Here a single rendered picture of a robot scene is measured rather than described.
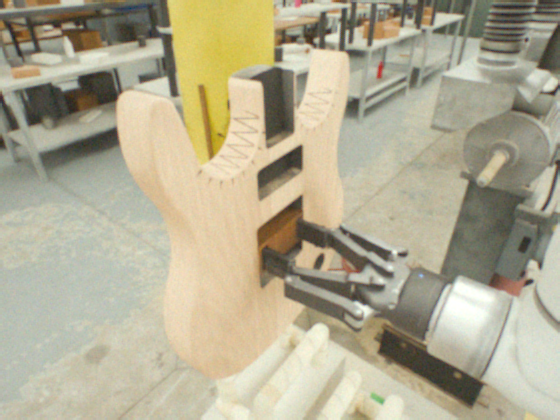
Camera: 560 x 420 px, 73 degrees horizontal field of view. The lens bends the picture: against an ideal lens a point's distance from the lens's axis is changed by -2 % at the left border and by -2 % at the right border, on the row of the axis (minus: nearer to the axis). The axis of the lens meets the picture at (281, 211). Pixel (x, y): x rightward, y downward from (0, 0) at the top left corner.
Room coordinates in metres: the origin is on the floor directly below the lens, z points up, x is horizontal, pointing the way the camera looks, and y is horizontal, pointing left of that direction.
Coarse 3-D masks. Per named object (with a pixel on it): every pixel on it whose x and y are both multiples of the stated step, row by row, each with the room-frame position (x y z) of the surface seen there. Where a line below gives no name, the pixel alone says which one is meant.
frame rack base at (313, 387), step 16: (272, 352) 0.48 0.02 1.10; (288, 352) 0.48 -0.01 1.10; (336, 352) 0.48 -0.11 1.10; (256, 368) 0.45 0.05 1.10; (272, 368) 0.45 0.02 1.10; (304, 368) 0.44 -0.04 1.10; (336, 368) 0.45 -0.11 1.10; (240, 384) 0.41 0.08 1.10; (256, 384) 0.41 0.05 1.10; (304, 384) 0.41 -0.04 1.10; (320, 384) 0.41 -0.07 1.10; (336, 384) 0.45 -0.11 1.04; (240, 400) 0.38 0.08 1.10; (288, 400) 0.38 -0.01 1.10; (304, 400) 0.38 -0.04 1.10; (320, 400) 0.40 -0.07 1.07; (208, 416) 0.35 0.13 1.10; (288, 416) 0.35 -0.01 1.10; (304, 416) 0.35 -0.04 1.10
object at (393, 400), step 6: (390, 396) 0.37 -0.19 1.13; (396, 396) 0.37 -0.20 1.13; (384, 402) 0.37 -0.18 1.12; (390, 402) 0.36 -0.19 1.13; (396, 402) 0.36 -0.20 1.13; (402, 402) 0.36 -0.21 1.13; (384, 408) 0.35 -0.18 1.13; (390, 408) 0.35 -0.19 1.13; (396, 408) 0.35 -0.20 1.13; (402, 408) 0.35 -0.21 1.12; (378, 414) 0.34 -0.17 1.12; (384, 414) 0.34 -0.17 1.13; (390, 414) 0.34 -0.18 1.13; (396, 414) 0.34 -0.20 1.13
